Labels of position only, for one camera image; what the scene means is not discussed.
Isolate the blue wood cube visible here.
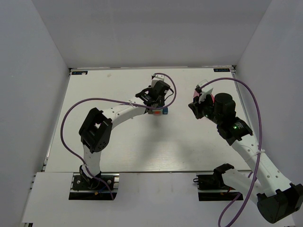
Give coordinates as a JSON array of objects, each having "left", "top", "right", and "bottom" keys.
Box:
[{"left": 162, "top": 107, "right": 168, "bottom": 115}]

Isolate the pink plastic box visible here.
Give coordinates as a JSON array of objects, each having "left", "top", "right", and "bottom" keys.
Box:
[{"left": 193, "top": 89, "right": 214, "bottom": 103}]

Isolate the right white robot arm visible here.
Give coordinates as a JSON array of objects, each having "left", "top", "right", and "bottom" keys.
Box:
[{"left": 188, "top": 93, "right": 303, "bottom": 224}]

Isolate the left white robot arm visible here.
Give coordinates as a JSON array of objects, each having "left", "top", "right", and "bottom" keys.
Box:
[{"left": 79, "top": 80, "right": 170, "bottom": 183}]

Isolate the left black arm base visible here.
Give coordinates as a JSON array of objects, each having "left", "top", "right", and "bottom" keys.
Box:
[{"left": 69, "top": 173, "right": 119, "bottom": 201}]

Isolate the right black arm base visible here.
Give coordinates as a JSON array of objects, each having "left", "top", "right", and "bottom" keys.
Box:
[{"left": 193, "top": 174, "right": 239, "bottom": 201}]

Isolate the right blue table sticker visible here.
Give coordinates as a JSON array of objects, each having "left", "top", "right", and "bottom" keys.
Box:
[{"left": 214, "top": 68, "right": 230, "bottom": 72}]

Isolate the blue table sticker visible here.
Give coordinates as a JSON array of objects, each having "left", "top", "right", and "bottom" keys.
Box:
[
  {"left": 214, "top": 68, "right": 230, "bottom": 72},
  {"left": 71, "top": 71, "right": 88, "bottom": 75}
]

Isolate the left blue table sticker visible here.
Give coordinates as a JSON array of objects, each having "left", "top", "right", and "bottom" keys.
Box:
[{"left": 71, "top": 71, "right": 88, "bottom": 75}]

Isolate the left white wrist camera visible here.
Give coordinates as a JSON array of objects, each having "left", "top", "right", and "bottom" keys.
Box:
[{"left": 151, "top": 74, "right": 165, "bottom": 87}]

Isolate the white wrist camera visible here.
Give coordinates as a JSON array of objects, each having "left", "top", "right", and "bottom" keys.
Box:
[
  {"left": 194, "top": 79, "right": 214, "bottom": 103},
  {"left": 151, "top": 74, "right": 165, "bottom": 87}
]

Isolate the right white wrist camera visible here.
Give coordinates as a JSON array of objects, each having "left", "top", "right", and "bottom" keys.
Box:
[{"left": 194, "top": 79, "right": 214, "bottom": 103}]

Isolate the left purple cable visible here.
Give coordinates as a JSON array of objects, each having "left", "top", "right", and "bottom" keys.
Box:
[{"left": 60, "top": 72, "right": 177, "bottom": 199}]

